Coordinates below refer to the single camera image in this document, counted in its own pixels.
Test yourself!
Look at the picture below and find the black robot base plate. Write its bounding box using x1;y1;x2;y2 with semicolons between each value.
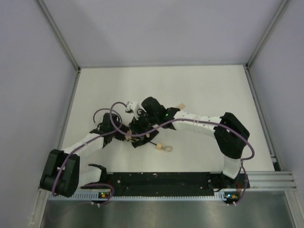
80;172;250;197

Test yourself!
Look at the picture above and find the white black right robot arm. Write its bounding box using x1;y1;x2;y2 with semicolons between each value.
125;97;250;187

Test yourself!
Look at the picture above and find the beige and black folding umbrella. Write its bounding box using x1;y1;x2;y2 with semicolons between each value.
129;97;185;148

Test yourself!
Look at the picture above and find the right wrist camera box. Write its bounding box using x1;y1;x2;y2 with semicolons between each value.
125;101;140;120

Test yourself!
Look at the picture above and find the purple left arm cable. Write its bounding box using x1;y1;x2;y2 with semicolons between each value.
51;108;129;207

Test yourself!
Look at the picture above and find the aluminium frame rail front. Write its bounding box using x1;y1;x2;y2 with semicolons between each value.
41;171;296;204

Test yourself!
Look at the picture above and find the aluminium frame post left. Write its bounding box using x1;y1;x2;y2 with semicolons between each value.
35;0;81;73

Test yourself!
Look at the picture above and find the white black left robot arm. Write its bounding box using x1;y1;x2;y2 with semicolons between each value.
39;113;125;197

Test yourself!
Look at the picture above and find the aluminium frame post right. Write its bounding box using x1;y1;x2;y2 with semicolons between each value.
245;0;292;69

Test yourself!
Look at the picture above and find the aluminium frame post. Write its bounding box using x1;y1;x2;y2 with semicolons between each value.
35;0;81;73
245;0;292;69

